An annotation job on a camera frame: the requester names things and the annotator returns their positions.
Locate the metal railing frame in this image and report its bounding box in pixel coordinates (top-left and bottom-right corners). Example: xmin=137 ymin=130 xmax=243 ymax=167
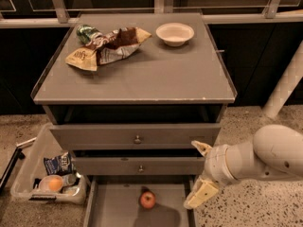
xmin=0 ymin=0 xmax=303 ymax=28

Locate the white paper bowl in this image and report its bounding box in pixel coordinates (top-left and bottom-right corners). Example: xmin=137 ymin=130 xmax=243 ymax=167
xmin=156 ymin=23 xmax=195 ymax=47

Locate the grey top drawer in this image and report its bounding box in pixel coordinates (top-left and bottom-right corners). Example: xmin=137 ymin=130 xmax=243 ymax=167
xmin=50 ymin=123 xmax=221 ymax=150

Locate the white diagonal pole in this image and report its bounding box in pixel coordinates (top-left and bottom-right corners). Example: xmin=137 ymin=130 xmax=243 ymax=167
xmin=262 ymin=42 xmax=303 ymax=118

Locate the grey drawer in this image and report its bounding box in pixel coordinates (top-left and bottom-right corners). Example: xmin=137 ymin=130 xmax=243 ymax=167
xmin=50 ymin=123 xmax=221 ymax=150
xmin=83 ymin=176 xmax=198 ymax=227
xmin=73 ymin=157 xmax=205 ymax=176

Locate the blue snack bag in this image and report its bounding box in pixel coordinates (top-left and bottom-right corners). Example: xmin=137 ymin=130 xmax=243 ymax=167
xmin=44 ymin=152 xmax=73 ymax=176

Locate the grey drawer cabinet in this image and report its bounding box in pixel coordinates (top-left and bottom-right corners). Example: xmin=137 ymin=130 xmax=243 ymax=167
xmin=30 ymin=12 xmax=239 ymax=227

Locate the orange fruit cup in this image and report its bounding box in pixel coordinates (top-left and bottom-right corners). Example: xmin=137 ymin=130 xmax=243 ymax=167
xmin=39 ymin=175 xmax=63 ymax=192

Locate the green soda can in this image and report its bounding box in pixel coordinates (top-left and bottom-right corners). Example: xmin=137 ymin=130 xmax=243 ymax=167
xmin=76 ymin=25 xmax=102 ymax=44

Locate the clear plastic bin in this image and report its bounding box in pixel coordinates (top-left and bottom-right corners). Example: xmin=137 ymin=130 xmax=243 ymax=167
xmin=10 ymin=123 xmax=86 ymax=204

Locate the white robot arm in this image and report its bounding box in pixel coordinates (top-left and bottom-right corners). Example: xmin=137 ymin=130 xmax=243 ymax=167
xmin=184 ymin=125 xmax=303 ymax=209

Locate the brown crumpled chip bag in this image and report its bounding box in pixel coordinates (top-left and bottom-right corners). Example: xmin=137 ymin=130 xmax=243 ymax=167
xmin=65 ymin=27 xmax=152 ymax=71

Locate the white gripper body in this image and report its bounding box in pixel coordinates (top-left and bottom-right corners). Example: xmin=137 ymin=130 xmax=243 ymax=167
xmin=204 ymin=145 xmax=238 ymax=187

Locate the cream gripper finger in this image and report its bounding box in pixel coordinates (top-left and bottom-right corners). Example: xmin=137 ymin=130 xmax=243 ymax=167
xmin=191 ymin=140 xmax=212 ymax=157
xmin=184 ymin=177 xmax=219 ymax=209

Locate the grey middle drawer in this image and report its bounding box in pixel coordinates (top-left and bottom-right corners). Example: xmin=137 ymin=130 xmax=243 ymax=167
xmin=73 ymin=157 xmax=205 ymax=176

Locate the red apple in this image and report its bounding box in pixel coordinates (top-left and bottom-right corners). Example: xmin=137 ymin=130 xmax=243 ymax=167
xmin=139 ymin=191 xmax=156 ymax=209

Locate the grey bottom drawer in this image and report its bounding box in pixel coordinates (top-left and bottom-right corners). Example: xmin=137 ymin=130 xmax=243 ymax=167
xmin=83 ymin=176 xmax=198 ymax=227

